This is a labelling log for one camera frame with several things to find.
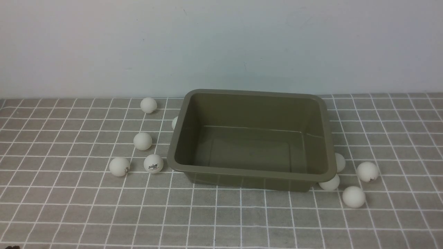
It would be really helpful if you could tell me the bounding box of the olive green plastic bin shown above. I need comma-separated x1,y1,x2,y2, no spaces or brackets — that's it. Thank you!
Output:
166,89,337,192

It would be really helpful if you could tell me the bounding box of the white printed ball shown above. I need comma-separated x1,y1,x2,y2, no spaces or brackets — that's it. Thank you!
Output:
144,154,164,174

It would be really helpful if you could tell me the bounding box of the white ball marked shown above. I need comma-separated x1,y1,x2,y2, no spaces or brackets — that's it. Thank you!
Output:
356,162,379,183

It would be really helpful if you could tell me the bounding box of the grey checked tablecloth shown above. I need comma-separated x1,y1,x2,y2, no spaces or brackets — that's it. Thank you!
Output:
0,93,443,249

